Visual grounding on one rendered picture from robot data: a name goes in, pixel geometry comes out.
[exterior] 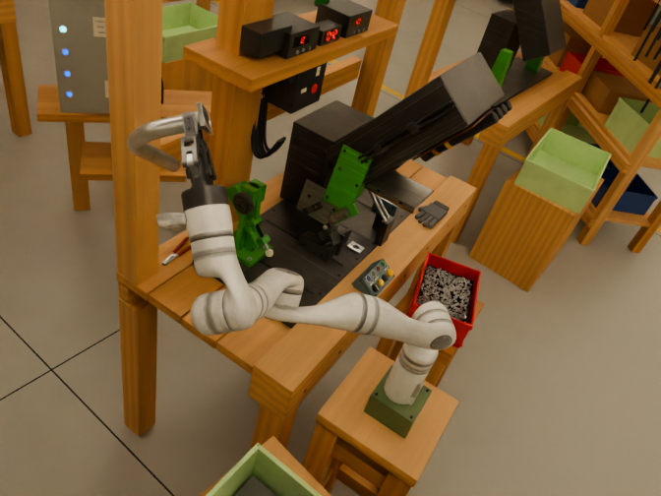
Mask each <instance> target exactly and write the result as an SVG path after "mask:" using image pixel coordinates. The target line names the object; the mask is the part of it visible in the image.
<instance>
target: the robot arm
mask: <svg viewBox="0 0 661 496"><path fill-rule="evenodd" d="M181 117H182V122H183V128H184V134H185V136H184V137H181V152H182V165H183V167H184V168H185V167H186V175H187V178H188V179H190V180H191V183H192V187H191V188H190V189H186V190H185V191H183V192H182V194H181V199H182V205H183V211H184V214H180V213H164V214H159V215H156V219H157V224H158V226H160V227H163V228H166V229H169V230H171V231H174V232H178V231H182V230H184V229H186V228H187V232H188V235H189V238H190V242H191V248H192V254H193V259H194V266H195V270H196V273H197V274H198V275H199V276H201V277H205V278H220V279H221V280H222V281H223V282H224V284H225V285H226V288H227V289H223V290H218V291H213V292H208V293H204V294H202V295H200V296H199V297H197V298H196V300H195V301H194V303H193V305H192V308H191V321H192V323H193V325H194V327H195V328H196V330H197V331H199V332H200V333H201V334H203V335H206V336H215V335H220V334H226V333H231V332H237V331H243V330H247V329H249V328H251V327H252V326H253V325H254V323H255V321H257V320H259V319H261V318H263V317H265V318H268V319H271V320H276V321H280V322H289V323H299V324H308V325H317V326H324V327H329V328H334V329H339V330H343V331H347V332H352V333H357V334H362V335H369V336H376V337H381V338H386V339H390V340H395V341H402V342H404V344H403V346H402V348H401V350H400V352H399V354H398V357H397V359H396V361H395V363H394V365H393V367H392V369H391V372H390V374H389V376H388V377H387V379H386V382H385V385H384V389H385V393H386V395H387V396H388V398H389V399H390V400H391V401H393V402H394V403H399V404H409V405H413V404H414V401H415V399H416V397H417V396H418V394H419V392H420V390H421V388H422V387H423V386H424V385H423V384H424V381H425V379H426V377H427V375H428V373H429V371H430V369H431V368H432V366H433V364H434V362H435V360H436V359H437V357H438V353H439V350H441V349H446V348H448V347H450V346H452V345H453V344H454V343H455V340H456V331H455V327H454V325H453V322H452V320H451V316H450V314H449V312H448V309H447V308H446V306H445V305H444V304H442V303H440V302H437V301H431V302H427V303H424V304H423V305H421V306H420V307H419V308H418V309H417V310H416V311H415V312H414V314H413V315H412V317H411V318H409V317H408V316H406V315H404V314H403V313H401V312H400V311H399V310H397V309H396V308H394V307H393V306H392V305H390V304H389V303H387V302H386V301H385V300H383V299H381V298H379V297H375V296H372V295H367V294H362V293H358V292H350V293H346V294H343V295H340V296H338V297H336V298H334V299H331V300H329V301H327V302H324V303H322V304H318V305H314V306H304V307H298V306H299V303H300V299H301V296H302V292H303V288H304V280H303V278H302V277H301V276H300V275H299V274H297V273H296V272H292V271H289V270H287V269H282V268H271V269H268V270H266V271H265V272H264V273H263V274H261V275H260V276H259V277H257V278H256V279H255V280H253V281H252V282H250V283H247V282H246V280H245V278H244V275H243V273H242V270H241V268H240V265H239V262H238V259H237V254H236V249H235V243H234V237H233V223H232V216H231V211H230V206H229V200H228V194H227V189H226V187H224V186H223V185H217V184H213V181H214V180H216V175H215V172H214V168H213V164H212V160H211V156H210V149H209V147H207V143H206V141H203V139H204V134H203V129H202V130H199V129H198V124H197V118H196V114H195V112H194V111H188V112H183V113H182V114H181ZM189 144H191V146H190V145H189Z"/></svg>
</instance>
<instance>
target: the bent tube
mask: <svg viewBox="0 0 661 496"><path fill-rule="evenodd" d="M197 107H198V111H195V114H196V118H197V124H198V129H199V130H202V129H203V130H205V131H206V132H207V133H208V134H209V135H213V132H212V127H211V122H210V113H209V112H208V111H207V109H206V108H205V107H204V106H203V104H202V103H201V102H197ZM182 133H184V128H183V122H182V117H181V114H180V115H176V116H171V117H166V118H161V119H157V120H154V121H151V122H149V123H146V124H144V125H142V126H140V127H138V128H136V129H135V130H134V131H133V132H132V133H131V134H130V135H129V137H128V141H127V144H128V148H129V150H130V151H131V152H132V153H133V154H134V155H137V156H139V157H141V158H143V159H145V160H147V161H149V162H151V163H154V164H156V165H158V166H160V167H162V168H164V169H166V170H168V171H170V172H176V171H177V170H178V169H179V168H180V162H179V160H178V159H177V158H175V157H173V156H171V155H169V154H167V153H165V152H163V151H162V150H160V149H158V148H156V147H154V146H153V145H151V144H149V142H151V141H154V140H156V139H160V138H163V137H168V136H172V135H177V134H182Z"/></svg>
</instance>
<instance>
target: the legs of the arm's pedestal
mask: <svg viewBox="0 0 661 496"><path fill-rule="evenodd" d="M302 466H303V467H304V468H305V469H306V470H307V471H308V472H309V473H310V474H311V475H312V476H313V477H314V478H315V479H316V480H317V481H318V482H319V483H320V484H321V485H322V486H323V487H324V488H325V489H326V490H327V491H328V493H330V492H331V490H332V489H333V486H334V484H335V482H336V480H337V479H338V480H339V481H341V482H342V483H344V484H345V485H346V486H348V487H349V488H351V489H352V490H353V491H355V492H356V493H358V494H359V495H361V496H406V495H407V493H408V491H409V490H410V488H411V486H410V485H408V484H407V483H405V482H404V481H402V480H401V479H399V478H398V477H397V476H395V475H394V474H392V473H391V472H389V471H388V470H386V469H385V468H383V467H382V466H380V465H379V464H377V463H376V462H374V461H373V460H371V459H370V458H368V457H367V456H365V455H364V454H362V453H361V452H360V451H358V450H357V449H355V448H354V447H352V446H351V445H349V444H348V443H346V442H345V441H343V440H342V439H341V438H339V437H338V436H336V435H335V434H333V433H332V432H330V431H329V430H328V429H327V428H325V427H324V426H323V425H321V424H320V423H318V422H317V425H316V427H315V430H314V433H313V436H312V439H311V442H310V445H309V448H308V450H307V453H306V456H305V459H304V462H303V464H302Z"/></svg>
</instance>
